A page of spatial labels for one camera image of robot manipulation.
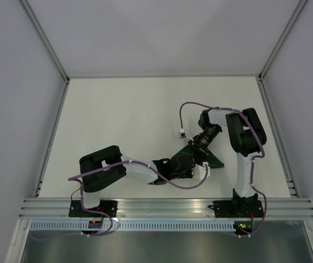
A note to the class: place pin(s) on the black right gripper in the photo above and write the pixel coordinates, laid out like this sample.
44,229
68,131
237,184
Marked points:
197,143

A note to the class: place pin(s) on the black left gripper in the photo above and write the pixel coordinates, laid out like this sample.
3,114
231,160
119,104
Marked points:
189,175

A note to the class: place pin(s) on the dark green cloth napkin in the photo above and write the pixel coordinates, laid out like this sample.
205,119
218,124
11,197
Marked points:
212,160

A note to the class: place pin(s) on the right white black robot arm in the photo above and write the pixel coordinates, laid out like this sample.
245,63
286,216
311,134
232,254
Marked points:
247,138

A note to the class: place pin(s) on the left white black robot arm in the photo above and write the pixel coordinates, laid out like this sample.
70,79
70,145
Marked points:
107,166

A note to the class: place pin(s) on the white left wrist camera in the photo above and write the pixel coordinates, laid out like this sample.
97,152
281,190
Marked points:
201,171

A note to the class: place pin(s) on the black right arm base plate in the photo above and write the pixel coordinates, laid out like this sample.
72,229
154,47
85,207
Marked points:
226,209

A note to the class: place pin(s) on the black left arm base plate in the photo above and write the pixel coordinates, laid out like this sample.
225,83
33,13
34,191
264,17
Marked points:
108,207

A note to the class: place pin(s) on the right aluminium side rail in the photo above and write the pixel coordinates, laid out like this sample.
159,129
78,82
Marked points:
282,152

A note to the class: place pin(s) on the aluminium side rail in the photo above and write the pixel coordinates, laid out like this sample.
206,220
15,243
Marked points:
282,152
48,146

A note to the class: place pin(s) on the left aluminium side rail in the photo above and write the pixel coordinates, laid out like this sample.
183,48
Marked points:
48,146

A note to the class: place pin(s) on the aluminium front frame rail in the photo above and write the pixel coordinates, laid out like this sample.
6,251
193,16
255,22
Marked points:
167,208

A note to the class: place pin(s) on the white slotted cable duct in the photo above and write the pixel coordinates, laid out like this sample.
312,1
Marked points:
134,225

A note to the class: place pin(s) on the right aluminium frame post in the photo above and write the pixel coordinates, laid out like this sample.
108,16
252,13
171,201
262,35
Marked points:
282,38

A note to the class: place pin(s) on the aluminium frame post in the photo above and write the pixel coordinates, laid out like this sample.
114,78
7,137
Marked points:
34,21
282,38

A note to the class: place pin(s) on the left aluminium frame post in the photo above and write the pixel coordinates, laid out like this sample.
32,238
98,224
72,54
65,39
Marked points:
34,21

